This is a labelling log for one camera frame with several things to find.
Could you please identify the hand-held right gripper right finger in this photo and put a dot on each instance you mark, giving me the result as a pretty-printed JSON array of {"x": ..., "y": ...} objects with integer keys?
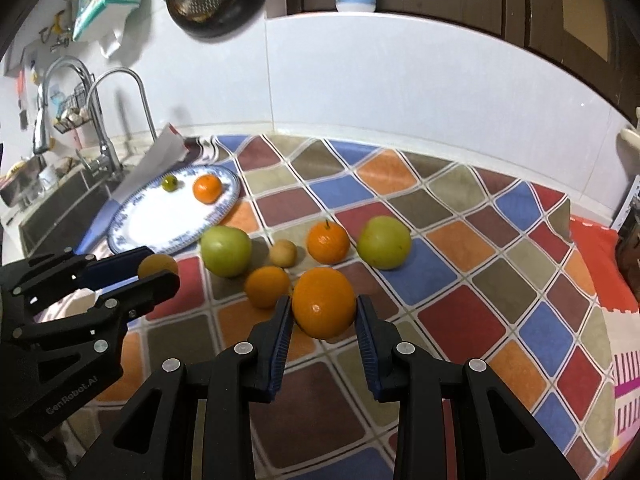
[{"x": 369, "y": 355}]

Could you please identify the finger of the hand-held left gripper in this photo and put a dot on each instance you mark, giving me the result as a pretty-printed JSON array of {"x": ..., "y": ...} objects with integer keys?
[
  {"x": 145, "y": 292},
  {"x": 115, "y": 266}
]

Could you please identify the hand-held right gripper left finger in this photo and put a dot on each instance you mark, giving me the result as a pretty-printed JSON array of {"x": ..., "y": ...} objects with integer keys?
[{"x": 281, "y": 350}]

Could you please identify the half-ripe green tomato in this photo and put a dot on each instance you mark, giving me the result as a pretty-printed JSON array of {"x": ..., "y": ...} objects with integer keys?
[{"x": 159, "y": 263}]

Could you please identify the large orange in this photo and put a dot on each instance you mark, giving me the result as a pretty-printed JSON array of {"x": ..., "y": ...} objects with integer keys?
[{"x": 324, "y": 302}]

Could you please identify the mandarin orange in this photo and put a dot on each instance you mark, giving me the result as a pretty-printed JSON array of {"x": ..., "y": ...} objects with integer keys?
[
  {"x": 207, "y": 188},
  {"x": 327, "y": 243},
  {"x": 266, "y": 286}
]

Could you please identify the blue patterned white plate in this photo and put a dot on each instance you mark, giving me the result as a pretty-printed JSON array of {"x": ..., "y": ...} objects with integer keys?
[{"x": 160, "y": 215}]

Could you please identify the green apple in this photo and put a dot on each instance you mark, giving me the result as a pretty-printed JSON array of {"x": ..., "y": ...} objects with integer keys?
[
  {"x": 226, "y": 251},
  {"x": 384, "y": 242}
]

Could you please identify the small tan round fruit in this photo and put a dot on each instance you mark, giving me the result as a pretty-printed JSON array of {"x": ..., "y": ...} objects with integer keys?
[{"x": 283, "y": 253}]

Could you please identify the steel kitchen sink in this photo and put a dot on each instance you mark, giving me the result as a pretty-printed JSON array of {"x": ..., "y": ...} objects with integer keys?
[{"x": 65, "y": 210}]

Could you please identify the small green tomato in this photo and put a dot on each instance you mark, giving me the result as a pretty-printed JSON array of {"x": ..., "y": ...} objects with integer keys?
[{"x": 170, "y": 183}]

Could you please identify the colourful checkered tablecloth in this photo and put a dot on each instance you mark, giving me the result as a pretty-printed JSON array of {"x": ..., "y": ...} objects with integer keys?
[{"x": 450, "y": 260}]

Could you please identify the chrome gooseneck faucet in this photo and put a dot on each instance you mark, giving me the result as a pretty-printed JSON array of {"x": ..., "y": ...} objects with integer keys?
[{"x": 117, "y": 110}]

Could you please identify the chrome pull-down faucet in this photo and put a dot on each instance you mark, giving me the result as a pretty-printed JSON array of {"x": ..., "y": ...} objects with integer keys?
[{"x": 55, "y": 90}]

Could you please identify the pink striped cloth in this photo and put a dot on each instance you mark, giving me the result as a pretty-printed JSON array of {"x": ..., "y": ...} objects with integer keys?
[{"x": 627, "y": 390}]

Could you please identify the metal colander in pan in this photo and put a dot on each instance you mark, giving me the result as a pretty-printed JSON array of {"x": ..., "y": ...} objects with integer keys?
[{"x": 250, "y": 5}]

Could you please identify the dark wooden cabinet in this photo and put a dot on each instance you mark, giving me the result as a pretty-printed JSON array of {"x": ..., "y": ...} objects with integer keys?
[{"x": 500, "y": 0}]

